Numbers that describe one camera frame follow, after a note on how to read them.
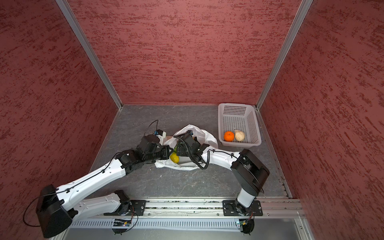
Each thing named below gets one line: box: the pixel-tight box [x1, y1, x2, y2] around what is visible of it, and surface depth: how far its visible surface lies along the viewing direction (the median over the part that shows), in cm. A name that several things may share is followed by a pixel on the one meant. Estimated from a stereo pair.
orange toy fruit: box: [223, 131, 235, 142], surface depth 99 cm
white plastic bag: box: [154, 157, 202, 171], surface depth 74 cm
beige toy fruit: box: [234, 129, 245, 142], surface depth 99 cm
